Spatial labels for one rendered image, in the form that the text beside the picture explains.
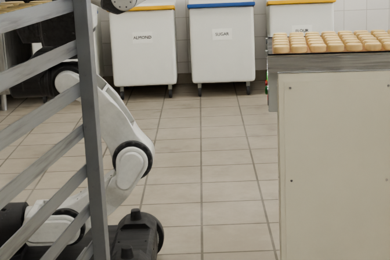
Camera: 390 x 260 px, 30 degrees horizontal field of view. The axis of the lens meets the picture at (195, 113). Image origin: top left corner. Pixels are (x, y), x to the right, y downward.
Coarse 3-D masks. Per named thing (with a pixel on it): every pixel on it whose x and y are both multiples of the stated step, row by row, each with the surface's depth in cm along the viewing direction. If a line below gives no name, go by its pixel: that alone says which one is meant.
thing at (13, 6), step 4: (44, 0) 149; (48, 0) 149; (0, 4) 144; (4, 4) 143; (8, 4) 143; (12, 4) 143; (16, 4) 146; (20, 4) 141; (24, 4) 141; (28, 4) 140; (32, 4) 140; (36, 4) 140; (0, 8) 137; (4, 8) 141; (8, 8) 133; (12, 8) 132; (16, 8) 132; (20, 8) 134; (0, 12) 125; (4, 12) 125
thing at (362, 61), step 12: (276, 60) 231; (288, 60) 230; (300, 60) 230; (312, 60) 230; (324, 60) 229; (336, 60) 229; (348, 60) 228; (360, 60) 228; (372, 60) 228; (384, 60) 227
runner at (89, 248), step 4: (92, 244) 162; (84, 248) 165; (88, 248) 159; (92, 248) 162; (84, 252) 156; (88, 252) 159; (92, 252) 162; (80, 256) 154; (84, 256) 156; (88, 256) 159
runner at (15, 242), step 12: (84, 168) 157; (72, 180) 149; (60, 192) 142; (72, 192) 149; (48, 204) 136; (60, 204) 142; (36, 216) 130; (48, 216) 136; (24, 228) 124; (36, 228) 130; (12, 240) 119; (24, 240) 124; (0, 252) 115; (12, 252) 119
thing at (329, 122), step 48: (288, 96) 232; (336, 96) 230; (384, 96) 229; (288, 144) 235; (336, 144) 234; (384, 144) 232; (288, 192) 239; (336, 192) 238; (384, 192) 236; (288, 240) 243; (336, 240) 242; (384, 240) 240
